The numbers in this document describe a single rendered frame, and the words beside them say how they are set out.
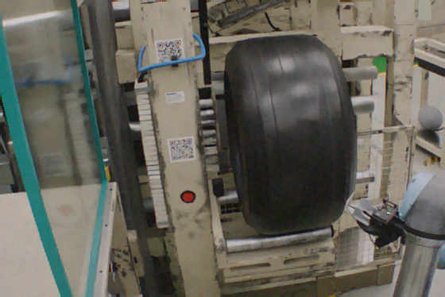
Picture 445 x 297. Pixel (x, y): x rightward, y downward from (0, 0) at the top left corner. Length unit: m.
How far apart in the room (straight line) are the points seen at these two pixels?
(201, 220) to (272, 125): 0.46
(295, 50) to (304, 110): 0.20
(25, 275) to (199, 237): 0.77
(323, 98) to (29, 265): 0.83
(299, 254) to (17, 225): 0.87
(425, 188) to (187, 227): 0.82
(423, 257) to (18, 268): 0.86
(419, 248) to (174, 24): 0.83
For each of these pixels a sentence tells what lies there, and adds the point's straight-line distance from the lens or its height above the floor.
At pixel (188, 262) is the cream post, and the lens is 1.78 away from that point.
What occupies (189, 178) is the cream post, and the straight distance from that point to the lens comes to 1.61.
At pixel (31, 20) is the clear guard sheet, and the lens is 0.83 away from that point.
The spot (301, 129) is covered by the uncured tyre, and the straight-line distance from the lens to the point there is 1.38.
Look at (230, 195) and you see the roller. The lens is 1.90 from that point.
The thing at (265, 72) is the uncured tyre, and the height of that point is 1.45.
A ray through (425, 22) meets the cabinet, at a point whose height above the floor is 0.46.
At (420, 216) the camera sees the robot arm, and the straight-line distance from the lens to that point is 1.17.
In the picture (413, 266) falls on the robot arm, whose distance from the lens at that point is 1.21.
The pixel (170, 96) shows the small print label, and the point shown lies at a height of 1.38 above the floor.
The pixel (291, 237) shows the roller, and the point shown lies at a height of 0.91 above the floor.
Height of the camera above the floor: 1.92
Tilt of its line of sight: 27 degrees down
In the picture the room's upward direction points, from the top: 5 degrees counter-clockwise
